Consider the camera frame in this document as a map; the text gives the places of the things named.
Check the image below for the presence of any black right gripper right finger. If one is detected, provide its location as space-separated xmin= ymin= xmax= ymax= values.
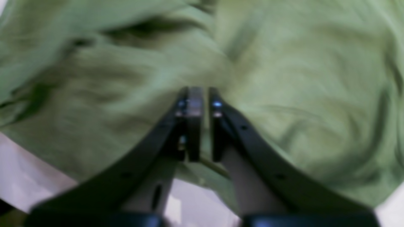
xmin=208 ymin=88 xmax=380 ymax=227

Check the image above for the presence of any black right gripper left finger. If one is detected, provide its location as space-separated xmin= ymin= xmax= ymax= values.
xmin=24 ymin=87 xmax=204 ymax=227

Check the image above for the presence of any green t-shirt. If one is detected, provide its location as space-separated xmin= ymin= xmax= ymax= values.
xmin=1 ymin=0 xmax=403 ymax=207

